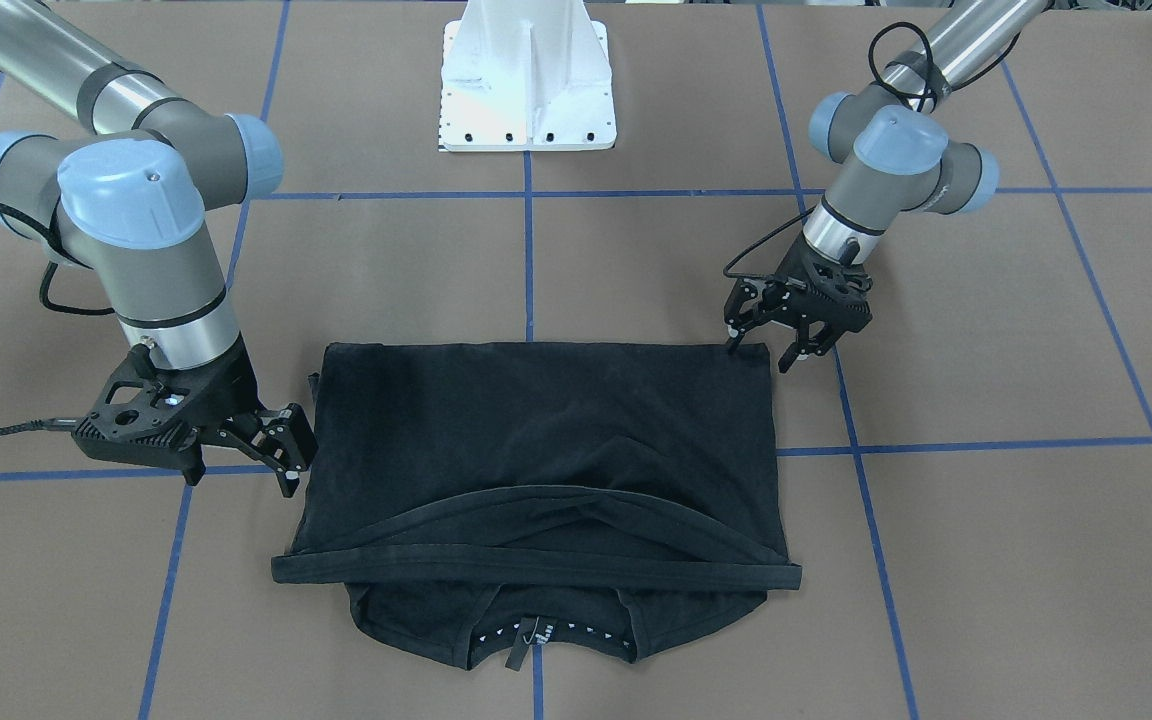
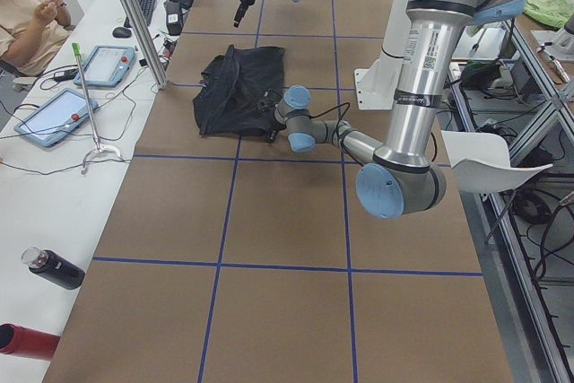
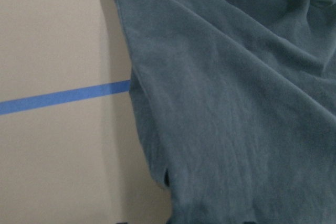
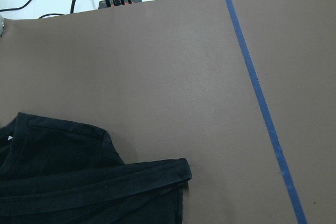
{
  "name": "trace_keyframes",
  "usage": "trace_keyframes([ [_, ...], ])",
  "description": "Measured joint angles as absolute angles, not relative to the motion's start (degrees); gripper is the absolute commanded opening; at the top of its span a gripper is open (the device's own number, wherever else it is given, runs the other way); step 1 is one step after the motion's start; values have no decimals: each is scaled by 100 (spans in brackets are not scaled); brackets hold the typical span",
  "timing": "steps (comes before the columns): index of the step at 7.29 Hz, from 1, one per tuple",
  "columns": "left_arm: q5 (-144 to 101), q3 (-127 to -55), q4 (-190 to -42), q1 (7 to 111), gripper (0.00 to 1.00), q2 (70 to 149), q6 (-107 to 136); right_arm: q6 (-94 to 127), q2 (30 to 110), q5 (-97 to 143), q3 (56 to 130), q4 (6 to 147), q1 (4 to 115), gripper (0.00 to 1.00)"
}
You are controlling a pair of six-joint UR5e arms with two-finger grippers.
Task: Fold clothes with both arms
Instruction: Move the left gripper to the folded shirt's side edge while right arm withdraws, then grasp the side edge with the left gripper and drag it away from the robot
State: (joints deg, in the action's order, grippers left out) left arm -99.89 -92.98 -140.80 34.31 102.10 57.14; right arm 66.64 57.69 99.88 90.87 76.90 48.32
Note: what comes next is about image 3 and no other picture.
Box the black graphic t-shirt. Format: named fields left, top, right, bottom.
left=115, top=0, right=335, bottom=223

